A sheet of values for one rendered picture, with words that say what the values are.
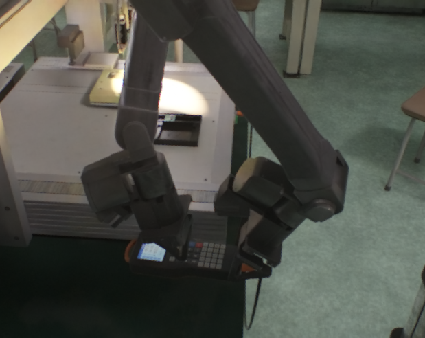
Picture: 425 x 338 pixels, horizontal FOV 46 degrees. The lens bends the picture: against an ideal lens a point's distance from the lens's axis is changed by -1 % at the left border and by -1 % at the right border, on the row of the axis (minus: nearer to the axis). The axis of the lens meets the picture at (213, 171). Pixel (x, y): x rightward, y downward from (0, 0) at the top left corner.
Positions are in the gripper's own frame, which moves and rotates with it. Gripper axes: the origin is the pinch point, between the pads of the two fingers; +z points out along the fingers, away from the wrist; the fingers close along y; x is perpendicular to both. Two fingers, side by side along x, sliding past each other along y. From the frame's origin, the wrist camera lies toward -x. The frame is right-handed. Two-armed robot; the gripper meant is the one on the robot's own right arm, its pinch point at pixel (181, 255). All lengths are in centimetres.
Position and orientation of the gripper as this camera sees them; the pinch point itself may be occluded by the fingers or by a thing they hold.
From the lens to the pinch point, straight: 87.5
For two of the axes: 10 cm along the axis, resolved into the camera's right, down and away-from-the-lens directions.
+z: 2.3, 8.1, 5.4
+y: -1.6, 5.8, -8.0
